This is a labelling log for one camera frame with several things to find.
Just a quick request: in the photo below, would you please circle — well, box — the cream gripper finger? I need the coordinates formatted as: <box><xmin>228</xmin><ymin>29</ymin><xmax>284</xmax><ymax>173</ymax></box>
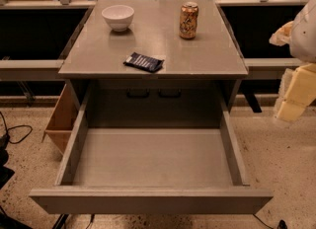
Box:
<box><xmin>269</xmin><ymin>21</ymin><xmax>293</xmax><ymax>46</ymax></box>
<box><xmin>275</xmin><ymin>64</ymin><xmax>316</xmax><ymax>122</ymax></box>

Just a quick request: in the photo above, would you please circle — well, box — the orange patterned drink can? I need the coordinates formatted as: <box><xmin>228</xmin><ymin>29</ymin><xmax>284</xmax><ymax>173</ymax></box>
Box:
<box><xmin>179</xmin><ymin>1</ymin><xmax>198</xmax><ymax>39</ymax></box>

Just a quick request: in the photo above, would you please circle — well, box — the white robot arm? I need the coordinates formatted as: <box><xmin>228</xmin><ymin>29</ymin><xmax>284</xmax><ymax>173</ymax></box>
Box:
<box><xmin>269</xmin><ymin>0</ymin><xmax>316</xmax><ymax>123</ymax></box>

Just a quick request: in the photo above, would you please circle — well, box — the grey cabinet with top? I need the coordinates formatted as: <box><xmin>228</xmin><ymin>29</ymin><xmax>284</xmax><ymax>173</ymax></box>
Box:
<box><xmin>59</xmin><ymin>0</ymin><xmax>247</xmax><ymax>128</ymax></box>

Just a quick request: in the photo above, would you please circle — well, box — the open grey top drawer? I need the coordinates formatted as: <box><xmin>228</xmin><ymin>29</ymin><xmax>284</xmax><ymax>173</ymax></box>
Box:
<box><xmin>30</xmin><ymin>88</ymin><xmax>273</xmax><ymax>214</ymax></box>

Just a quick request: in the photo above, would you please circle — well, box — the dark blue snack packet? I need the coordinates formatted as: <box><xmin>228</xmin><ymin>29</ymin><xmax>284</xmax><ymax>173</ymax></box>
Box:
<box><xmin>123</xmin><ymin>52</ymin><xmax>164</xmax><ymax>73</ymax></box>

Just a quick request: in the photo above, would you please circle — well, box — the white ceramic bowl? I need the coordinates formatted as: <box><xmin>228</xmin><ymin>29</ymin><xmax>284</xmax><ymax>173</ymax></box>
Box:
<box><xmin>102</xmin><ymin>5</ymin><xmax>134</xmax><ymax>32</ymax></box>

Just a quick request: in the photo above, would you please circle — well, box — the right grey metal rail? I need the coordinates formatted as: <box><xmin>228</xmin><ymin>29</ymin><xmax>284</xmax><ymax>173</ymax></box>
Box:
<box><xmin>244</xmin><ymin>58</ymin><xmax>303</xmax><ymax>80</ymax></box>

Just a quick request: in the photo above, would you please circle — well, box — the grey metal rail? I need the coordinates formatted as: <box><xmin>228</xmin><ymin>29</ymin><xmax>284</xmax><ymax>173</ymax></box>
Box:
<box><xmin>244</xmin><ymin>58</ymin><xmax>303</xmax><ymax>80</ymax></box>
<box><xmin>0</xmin><ymin>60</ymin><xmax>63</xmax><ymax>81</ymax></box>

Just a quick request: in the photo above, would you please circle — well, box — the left grey metal rail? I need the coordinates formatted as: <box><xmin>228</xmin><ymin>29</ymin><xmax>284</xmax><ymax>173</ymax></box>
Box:
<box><xmin>0</xmin><ymin>60</ymin><xmax>63</xmax><ymax>81</ymax></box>

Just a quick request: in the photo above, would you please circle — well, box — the black floor cable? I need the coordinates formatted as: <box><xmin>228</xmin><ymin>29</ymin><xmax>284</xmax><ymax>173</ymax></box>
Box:
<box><xmin>0</xmin><ymin>111</ymin><xmax>34</xmax><ymax>145</ymax></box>

